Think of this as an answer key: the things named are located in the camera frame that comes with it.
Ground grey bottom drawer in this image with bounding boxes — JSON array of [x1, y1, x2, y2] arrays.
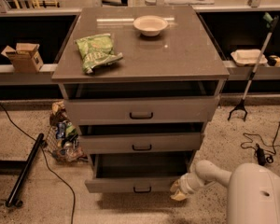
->
[[85, 151, 195, 193]]

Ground black floor cable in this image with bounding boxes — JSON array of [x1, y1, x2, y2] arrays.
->
[[0, 89, 77, 224]]

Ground green chip bag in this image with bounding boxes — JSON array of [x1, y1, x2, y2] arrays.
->
[[75, 34, 123, 74]]

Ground black metal pole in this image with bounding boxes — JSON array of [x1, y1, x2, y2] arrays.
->
[[5, 133, 44, 208]]

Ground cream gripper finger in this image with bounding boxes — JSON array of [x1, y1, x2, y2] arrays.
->
[[170, 179, 187, 202]]

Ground white takeout container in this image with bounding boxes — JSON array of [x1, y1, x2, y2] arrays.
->
[[231, 49, 260, 66]]

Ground white paper bowl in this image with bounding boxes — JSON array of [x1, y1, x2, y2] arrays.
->
[[133, 15, 168, 37]]

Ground grey drawer cabinet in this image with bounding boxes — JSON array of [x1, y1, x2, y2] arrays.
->
[[51, 5, 231, 161]]

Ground yellow tape measure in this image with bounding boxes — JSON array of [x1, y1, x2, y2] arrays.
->
[[267, 55, 280, 66]]

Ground grabber reacher tool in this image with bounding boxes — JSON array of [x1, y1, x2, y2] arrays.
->
[[228, 12, 279, 120]]

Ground grey middle drawer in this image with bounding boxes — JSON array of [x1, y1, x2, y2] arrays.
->
[[78, 122, 203, 154]]

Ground wire basket of trash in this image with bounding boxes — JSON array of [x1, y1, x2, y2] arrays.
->
[[45, 101, 88, 162]]

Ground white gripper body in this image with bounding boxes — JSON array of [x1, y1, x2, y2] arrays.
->
[[177, 173, 196, 195]]

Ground grey top drawer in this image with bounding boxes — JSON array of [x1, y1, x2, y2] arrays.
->
[[64, 97, 218, 126]]

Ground brown cardboard box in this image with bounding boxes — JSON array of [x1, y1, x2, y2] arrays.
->
[[1, 43, 43, 74]]

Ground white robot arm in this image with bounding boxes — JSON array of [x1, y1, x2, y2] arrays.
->
[[170, 160, 280, 224]]

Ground grey drawer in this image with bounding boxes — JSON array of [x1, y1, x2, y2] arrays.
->
[[78, 122, 203, 154], [85, 151, 195, 193], [64, 97, 218, 126]]

